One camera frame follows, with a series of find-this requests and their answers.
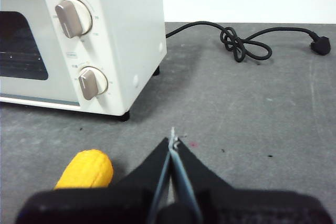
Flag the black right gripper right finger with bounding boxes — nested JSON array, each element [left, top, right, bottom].
[[174, 143, 336, 224]]

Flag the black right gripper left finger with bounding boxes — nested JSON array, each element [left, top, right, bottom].
[[15, 137, 171, 224]]

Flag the yellow corn cob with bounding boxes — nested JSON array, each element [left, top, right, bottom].
[[54, 149, 114, 190]]

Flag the beige oven knob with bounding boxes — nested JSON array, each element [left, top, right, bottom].
[[54, 0, 93, 39], [78, 66, 109, 101]]

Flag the cream toaster oven body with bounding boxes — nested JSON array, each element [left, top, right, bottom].
[[0, 0, 167, 122]]

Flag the black power cable with plug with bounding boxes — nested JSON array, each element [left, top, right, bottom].
[[165, 21, 331, 63]]

